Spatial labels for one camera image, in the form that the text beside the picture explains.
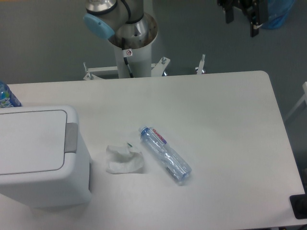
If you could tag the crumpled white tissue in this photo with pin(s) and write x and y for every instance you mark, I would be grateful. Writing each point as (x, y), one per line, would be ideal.
(124, 159)

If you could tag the black device at table edge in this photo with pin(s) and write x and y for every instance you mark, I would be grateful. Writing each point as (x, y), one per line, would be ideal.
(299, 206)

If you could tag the blue plastic bag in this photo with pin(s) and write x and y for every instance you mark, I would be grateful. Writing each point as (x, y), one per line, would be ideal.
(278, 11)

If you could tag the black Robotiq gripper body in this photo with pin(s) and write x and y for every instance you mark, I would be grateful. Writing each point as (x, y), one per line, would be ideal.
(260, 7)

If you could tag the white push-lid trash can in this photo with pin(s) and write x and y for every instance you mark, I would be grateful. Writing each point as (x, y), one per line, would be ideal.
(44, 161)

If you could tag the clear empty plastic bottle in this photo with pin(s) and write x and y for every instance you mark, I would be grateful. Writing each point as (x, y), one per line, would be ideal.
(176, 166)

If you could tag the blue labelled bottle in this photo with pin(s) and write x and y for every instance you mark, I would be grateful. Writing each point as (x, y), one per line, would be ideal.
(7, 98)

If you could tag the white furniture frame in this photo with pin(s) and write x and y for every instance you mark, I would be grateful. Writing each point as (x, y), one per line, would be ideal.
(298, 107)

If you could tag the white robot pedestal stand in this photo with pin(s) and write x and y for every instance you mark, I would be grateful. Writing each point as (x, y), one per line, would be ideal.
(134, 62)

